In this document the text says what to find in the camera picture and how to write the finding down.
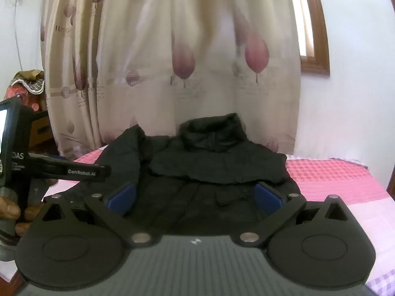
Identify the beige leaf print curtain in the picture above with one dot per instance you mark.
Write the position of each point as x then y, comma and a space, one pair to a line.
148, 67

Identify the person's left hand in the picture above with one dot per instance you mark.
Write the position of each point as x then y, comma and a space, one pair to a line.
9, 208

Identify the colourful patterned bag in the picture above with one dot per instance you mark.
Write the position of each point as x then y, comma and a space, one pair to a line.
27, 86

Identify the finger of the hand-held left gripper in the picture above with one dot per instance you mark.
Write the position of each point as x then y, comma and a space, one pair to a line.
81, 171

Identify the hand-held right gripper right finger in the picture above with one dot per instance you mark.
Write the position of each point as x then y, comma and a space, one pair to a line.
269, 198

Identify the black jacket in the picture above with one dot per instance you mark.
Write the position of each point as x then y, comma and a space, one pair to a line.
191, 160

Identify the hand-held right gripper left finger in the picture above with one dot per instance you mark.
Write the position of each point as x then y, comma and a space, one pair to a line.
119, 198

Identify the wooden window frame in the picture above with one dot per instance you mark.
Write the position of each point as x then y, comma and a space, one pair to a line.
317, 37

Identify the pink checked blanket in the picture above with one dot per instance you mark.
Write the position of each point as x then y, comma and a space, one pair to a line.
333, 175

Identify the brown wooden furniture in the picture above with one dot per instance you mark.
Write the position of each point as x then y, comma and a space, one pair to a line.
43, 129

